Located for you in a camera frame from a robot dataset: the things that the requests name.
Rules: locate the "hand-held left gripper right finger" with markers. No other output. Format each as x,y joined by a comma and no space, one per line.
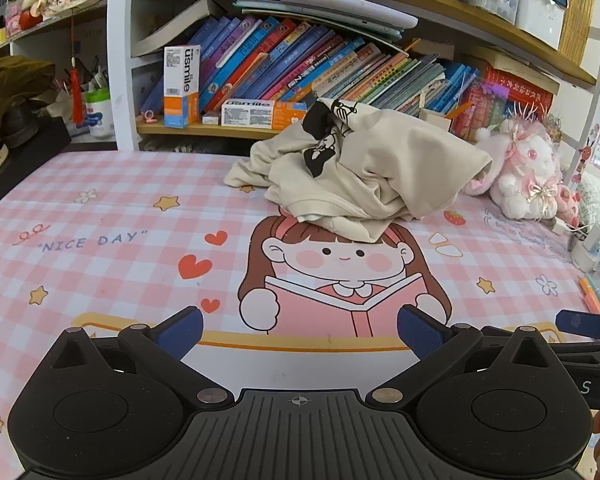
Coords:
420,332

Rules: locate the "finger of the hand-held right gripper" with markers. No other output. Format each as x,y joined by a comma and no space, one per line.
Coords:
580,322
592,351

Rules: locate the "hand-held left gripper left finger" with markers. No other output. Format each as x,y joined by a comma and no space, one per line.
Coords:
180,332

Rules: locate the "cream printed t-shirt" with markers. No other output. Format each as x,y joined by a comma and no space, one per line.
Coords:
380,170

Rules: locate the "pink white folded clothes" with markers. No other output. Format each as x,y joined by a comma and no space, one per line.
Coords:
525,170

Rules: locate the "white charger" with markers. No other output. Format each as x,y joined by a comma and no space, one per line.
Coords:
585,252

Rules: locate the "small pink plush toy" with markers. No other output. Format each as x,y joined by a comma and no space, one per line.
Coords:
569,205

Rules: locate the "pink checked desk mat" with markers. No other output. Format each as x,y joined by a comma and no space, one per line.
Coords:
105,210

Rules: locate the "wooden bookshelf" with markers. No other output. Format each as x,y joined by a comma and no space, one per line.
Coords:
195,129

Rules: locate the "small white box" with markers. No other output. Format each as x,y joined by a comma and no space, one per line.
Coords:
211,119

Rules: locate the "white jar green lid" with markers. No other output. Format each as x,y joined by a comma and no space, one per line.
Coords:
100,115

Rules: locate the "wide white orange box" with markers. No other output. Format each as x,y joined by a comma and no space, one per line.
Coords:
260,112

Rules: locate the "tall white orange box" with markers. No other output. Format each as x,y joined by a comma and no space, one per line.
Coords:
182,85

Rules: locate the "red tassel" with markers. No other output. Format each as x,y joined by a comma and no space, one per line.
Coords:
76,92

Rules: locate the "pen holder with pens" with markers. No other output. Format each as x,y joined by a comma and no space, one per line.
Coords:
92,77

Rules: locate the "row of colourful books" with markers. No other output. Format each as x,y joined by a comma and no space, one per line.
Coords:
260,60

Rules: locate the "olive cloth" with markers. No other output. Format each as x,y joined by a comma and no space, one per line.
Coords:
10,90

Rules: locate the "thick grey book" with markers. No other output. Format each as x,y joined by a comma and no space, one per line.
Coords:
175,30

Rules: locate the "stack of yellow books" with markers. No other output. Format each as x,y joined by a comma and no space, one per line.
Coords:
577,15

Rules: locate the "white storage box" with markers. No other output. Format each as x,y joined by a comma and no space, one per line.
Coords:
540,17

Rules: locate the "white tablet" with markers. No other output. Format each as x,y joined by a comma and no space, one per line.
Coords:
345,7

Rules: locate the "stack of thin notebooks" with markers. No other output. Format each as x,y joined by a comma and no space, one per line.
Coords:
305,17

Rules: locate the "red round ornament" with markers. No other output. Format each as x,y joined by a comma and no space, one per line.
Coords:
29,20

